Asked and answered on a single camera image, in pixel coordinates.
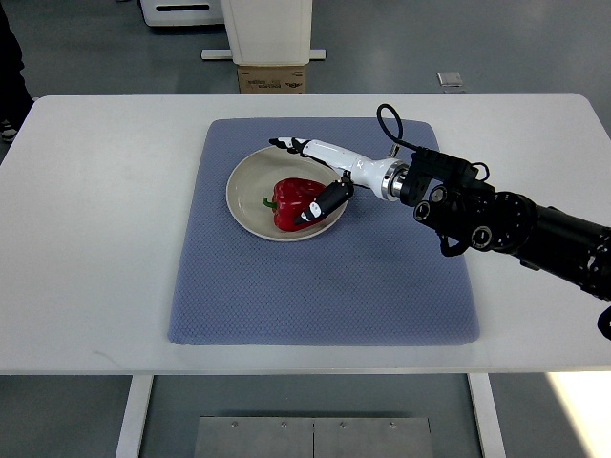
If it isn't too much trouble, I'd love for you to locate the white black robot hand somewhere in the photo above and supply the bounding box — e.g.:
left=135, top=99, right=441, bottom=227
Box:
left=269, top=137, right=402, bottom=226

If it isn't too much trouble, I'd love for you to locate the red bell pepper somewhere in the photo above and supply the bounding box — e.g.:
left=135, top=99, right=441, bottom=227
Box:
left=262, top=177, right=326, bottom=232

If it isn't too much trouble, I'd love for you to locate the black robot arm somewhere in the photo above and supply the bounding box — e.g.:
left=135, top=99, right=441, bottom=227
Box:
left=382, top=147, right=610, bottom=301

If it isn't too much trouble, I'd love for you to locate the grey floor plate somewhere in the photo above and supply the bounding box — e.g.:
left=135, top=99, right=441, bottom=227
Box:
left=436, top=72, right=464, bottom=88

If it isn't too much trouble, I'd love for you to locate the cream round plate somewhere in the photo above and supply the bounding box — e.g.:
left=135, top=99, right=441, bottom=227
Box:
left=226, top=146, right=347, bottom=241

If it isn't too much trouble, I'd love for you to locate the blue textured mat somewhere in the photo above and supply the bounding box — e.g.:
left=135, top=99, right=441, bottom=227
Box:
left=168, top=117, right=479, bottom=346

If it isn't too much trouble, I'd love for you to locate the brown cardboard box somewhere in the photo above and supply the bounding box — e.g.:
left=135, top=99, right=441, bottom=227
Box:
left=237, top=66, right=306, bottom=94

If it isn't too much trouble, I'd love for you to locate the right white table leg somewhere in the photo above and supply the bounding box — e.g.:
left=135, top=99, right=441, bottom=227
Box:
left=467, top=373, right=507, bottom=458

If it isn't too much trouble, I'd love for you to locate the white table leg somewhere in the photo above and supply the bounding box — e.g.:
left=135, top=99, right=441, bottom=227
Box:
left=116, top=375, right=154, bottom=458
left=467, top=373, right=507, bottom=458

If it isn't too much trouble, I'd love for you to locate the white machine with slot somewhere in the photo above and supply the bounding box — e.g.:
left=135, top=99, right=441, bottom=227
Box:
left=138, top=0, right=223, bottom=27

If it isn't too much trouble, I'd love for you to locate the left white table leg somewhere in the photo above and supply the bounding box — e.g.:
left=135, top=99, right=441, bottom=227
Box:
left=116, top=375, right=154, bottom=458

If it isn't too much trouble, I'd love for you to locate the person in black trousers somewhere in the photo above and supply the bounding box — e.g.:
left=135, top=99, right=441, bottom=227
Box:
left=1, top=9, right=34, bottom=130

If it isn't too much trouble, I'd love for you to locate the black white sneaker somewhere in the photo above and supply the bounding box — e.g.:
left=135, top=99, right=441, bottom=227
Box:
left=0, top=119, right=18, bottom=143

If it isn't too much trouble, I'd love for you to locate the white pedestal column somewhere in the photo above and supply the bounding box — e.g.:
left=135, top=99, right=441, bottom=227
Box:
left=200, top=0, right=327, bottom=67

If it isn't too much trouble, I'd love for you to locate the metal base plate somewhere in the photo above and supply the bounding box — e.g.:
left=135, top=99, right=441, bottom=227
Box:
left=194, top=417, right=433, bottom=457

